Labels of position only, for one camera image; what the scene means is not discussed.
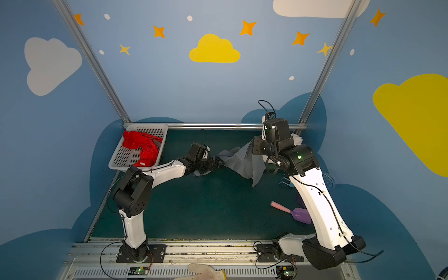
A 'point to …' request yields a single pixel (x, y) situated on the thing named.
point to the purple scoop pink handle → (299, 213)
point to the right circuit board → (284, 270)
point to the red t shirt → (149, 145)
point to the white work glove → (203, 272)
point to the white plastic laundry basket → (123, 158)
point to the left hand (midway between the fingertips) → (220, 165)
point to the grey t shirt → (244, 162)
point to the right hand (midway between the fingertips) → (260, 138)
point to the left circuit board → (138, 270)
